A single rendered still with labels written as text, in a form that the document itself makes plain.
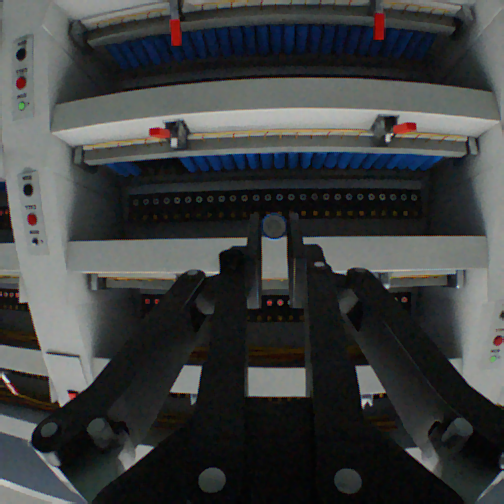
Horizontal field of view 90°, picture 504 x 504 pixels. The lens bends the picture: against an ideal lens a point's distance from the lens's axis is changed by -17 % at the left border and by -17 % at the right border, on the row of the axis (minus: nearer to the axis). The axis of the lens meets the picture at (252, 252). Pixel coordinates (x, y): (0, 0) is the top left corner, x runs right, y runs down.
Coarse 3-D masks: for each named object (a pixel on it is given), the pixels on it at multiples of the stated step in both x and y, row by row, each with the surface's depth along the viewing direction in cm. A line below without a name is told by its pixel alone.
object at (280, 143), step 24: (96, 144) 39; (144, 144) 40; (168, 144) 40; (192, 144) 40; (216, 144) 39; (240, 144) 39; (264, 144) 39; (288, 144) 39; (312, 144) 38; (336, 144) 38; (360, 144) 38; (408, 144) 38; (432, 144) 37; (456, 144) 37
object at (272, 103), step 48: (144, 96) 35; (192, 96) 34; (240, 96) 34; (288, 96) 33; (336, 96) 33; (384, 96) 33; (432, 96) 32; (480, 96) 32; (48, 144) 35; (480, 144) 36; (96, 192) 48; (144, 192) 54
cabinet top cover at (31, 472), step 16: (0, 432) 75; (0, 448) 69; (16, 448) 70; (32, 448) 72; (0, 464) 63; (16, 464) 65; (32, 464) 66; (0, 480) 59; (16, 480) 60; (32, 480) 61; (48, 480) 62; (48, 496) 58; (64, 496) 58; (80, 496) 59; (496, 496) 52
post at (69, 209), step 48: (48, 0) 31; (48, 48) 33; (0, 96) 35; (48, 96) 34; (96, 96) 46; (48, 192) 38; (48, 240) 39; (96, 240) 49; (48, 288) 41; (48, 336) 44; (96, 336) 48
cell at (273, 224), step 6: (270, 216) 21; (276, 216) 21; (282, 216) 21; (264, 222) 21; (270, 222) 20; (276, 222) 20; (282, 222) 21; (264, 228) 21; (270, 228) 20; (276, 228) 20; (282, 228) 21; (264, 234) 21; (270, 234) 21; (276, 234) 21; (282, 234) 21; (276, 240) 26
